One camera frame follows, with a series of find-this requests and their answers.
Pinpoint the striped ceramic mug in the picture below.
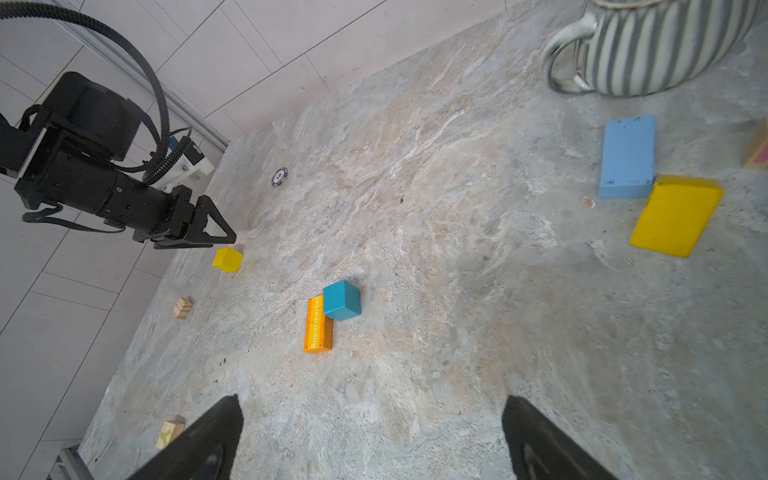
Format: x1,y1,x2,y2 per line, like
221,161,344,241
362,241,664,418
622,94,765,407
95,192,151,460
540,0,766,97

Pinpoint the natural wood block pink mark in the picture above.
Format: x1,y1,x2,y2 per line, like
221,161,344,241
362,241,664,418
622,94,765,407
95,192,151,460
742,119,768,169

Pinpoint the blue poker chip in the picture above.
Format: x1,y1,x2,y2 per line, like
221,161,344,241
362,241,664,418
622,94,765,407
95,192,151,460
271,168,288,187

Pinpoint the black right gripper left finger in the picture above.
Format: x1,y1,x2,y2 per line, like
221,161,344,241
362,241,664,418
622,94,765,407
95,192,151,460
129,395,244,480

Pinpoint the yellow rectangular wooden block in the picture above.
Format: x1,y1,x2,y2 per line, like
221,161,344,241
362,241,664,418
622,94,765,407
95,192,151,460
630,174,724,258

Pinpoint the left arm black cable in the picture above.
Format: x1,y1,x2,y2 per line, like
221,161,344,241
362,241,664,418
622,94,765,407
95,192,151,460
0,1,192,234

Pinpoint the teal wooden cube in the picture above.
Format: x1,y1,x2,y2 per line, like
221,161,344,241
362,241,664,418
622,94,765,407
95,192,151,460
323,281,361,321

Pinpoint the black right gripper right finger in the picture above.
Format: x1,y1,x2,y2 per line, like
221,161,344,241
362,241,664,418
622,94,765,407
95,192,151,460
501,396,617,480

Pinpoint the yellow wooden cube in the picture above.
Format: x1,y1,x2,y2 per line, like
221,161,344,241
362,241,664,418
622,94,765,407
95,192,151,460
212,247,243,273

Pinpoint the light blue wooden block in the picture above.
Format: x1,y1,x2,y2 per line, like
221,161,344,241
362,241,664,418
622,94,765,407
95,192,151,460
598,116,656,199

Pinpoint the natural wood block left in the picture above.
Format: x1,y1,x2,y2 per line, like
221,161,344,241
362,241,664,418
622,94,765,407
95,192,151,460
172,297,193,320

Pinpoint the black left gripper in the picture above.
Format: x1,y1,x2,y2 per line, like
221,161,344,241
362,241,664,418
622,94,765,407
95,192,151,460
15,146,237,250

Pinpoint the orange supermarket wooden block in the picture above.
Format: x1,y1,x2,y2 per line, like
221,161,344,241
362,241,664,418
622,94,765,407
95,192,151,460
304,295,333,354

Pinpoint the natural wood block yellow print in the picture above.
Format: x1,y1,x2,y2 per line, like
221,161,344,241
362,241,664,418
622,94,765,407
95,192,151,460
156,415,186,450

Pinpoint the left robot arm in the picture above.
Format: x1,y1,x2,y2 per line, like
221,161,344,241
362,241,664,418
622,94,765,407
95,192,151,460
1,72,237,250

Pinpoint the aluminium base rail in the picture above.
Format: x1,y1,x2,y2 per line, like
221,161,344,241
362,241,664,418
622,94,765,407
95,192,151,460
46,446,94,480

